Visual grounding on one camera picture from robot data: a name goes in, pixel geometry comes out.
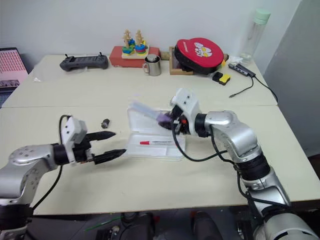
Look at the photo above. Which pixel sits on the pink patterned box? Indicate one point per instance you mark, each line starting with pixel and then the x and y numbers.
pixel 11 67

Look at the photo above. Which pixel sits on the grey usb hub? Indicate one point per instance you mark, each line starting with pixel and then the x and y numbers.
pixel 242 69

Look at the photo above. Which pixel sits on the steel mug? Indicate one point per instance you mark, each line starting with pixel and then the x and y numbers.
pixel 153 68

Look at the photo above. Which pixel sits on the red black round case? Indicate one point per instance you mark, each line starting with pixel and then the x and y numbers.
pixel 200 55

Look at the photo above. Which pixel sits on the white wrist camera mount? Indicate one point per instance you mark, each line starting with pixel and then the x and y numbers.
pixel 188 105
pixel 72 131

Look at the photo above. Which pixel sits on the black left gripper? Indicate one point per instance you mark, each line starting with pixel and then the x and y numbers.
pixel 82 151

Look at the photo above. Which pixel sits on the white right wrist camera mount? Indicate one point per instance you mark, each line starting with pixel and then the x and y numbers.
pixel 188 105

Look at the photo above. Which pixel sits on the white translucent pencil case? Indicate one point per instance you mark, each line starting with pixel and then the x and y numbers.
pixel 152 142

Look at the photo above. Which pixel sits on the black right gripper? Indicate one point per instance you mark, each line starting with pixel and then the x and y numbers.
pixel 180 122

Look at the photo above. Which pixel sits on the small dark marker cap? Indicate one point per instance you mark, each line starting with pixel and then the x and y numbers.
pixel 105 123

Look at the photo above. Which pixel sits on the thin green rod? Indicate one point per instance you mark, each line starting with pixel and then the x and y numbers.
pixel 102 223

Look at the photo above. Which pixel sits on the round steel mug lid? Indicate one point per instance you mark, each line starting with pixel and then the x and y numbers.
pixel 153 58

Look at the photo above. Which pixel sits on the grey handheld remote controller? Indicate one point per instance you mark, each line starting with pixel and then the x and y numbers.
pixel 83 63

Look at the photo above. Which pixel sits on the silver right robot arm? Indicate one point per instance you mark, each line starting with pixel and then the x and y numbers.
pixel 240 140

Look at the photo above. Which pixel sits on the clear bottle with green lid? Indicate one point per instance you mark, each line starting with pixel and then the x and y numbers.
pixel 253 35

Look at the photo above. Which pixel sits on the red cardboard box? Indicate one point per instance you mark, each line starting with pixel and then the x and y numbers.
pixel 117 58

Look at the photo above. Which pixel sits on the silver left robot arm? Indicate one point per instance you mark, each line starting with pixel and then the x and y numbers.
pixel 27 160

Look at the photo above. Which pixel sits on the wooden tray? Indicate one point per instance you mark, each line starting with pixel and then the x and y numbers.
pixel 175 68

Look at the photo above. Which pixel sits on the small brown wooden block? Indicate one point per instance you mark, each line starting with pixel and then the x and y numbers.
pixel 164 55

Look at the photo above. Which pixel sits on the red capped white marker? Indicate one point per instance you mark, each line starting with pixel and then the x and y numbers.
pixel 156 143

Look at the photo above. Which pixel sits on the dark rounded robot base shape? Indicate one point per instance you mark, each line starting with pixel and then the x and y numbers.
pixel 203 225
pixel 130 226

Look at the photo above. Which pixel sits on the yellow black eraser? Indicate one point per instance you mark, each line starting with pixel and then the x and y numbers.
pixel 224 79

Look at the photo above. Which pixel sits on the white crumpled tissue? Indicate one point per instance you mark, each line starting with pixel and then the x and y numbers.
pixel 235 59

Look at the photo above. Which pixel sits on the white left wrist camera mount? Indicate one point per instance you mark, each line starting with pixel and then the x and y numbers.
pixel 72 131

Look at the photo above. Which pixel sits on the small black box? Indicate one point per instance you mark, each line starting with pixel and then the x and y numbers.
pixel 217 76

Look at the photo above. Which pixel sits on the purple capped marker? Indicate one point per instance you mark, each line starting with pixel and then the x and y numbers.
pixel 163 119

